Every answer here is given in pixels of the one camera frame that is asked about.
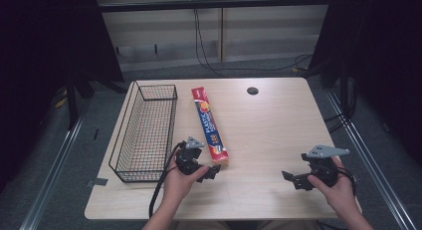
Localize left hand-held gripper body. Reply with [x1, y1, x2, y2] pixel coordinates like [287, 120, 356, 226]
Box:
[174, 135, 205, 176]

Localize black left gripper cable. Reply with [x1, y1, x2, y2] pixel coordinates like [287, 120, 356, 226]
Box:
[148, 140, 187, 219]

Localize red plastic wrap box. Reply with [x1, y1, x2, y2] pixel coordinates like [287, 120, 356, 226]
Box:
[190, 86, 230, 168]

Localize person's left hand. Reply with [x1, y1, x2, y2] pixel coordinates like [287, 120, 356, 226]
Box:
[162, 165, 211, 206]

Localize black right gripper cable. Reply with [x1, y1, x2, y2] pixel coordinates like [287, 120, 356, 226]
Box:
[336, 165, 358, 196]

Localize person's right hand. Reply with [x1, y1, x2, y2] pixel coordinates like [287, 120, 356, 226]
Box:
[307, 156, 358, 218]

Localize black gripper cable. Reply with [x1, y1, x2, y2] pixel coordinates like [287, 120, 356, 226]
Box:
[336, 165, 358, 196]
[148, 140, 187, 219]

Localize black floor cable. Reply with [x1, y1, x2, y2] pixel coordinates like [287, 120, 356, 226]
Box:
[193, 7, 314, 79]

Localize bundle of black cables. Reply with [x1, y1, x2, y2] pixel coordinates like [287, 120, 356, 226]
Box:
[322, 79, 359, 134]

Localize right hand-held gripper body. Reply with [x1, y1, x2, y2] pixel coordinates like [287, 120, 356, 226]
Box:
[301, 143, 351, 188]

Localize grey tape strip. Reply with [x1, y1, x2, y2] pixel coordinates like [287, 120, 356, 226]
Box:
[85, 177, 109, 188]

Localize black stand legs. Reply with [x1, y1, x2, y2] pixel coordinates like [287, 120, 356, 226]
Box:
[63, 69, 128, 131]

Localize black wire basket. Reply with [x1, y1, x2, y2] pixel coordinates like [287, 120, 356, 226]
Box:
[107, 80, 179, 184]

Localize black horizontal bar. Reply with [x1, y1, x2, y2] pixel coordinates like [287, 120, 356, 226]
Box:
[98, 0, 332, 13]

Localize metal floor rail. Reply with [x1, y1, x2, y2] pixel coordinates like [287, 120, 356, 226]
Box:
[323, 89, 419, 230]
[19, 105, 91, 230]

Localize black curtain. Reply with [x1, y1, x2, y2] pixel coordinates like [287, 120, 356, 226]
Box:
[308, 0, 422, 164]
[0, 0, 125, 191]

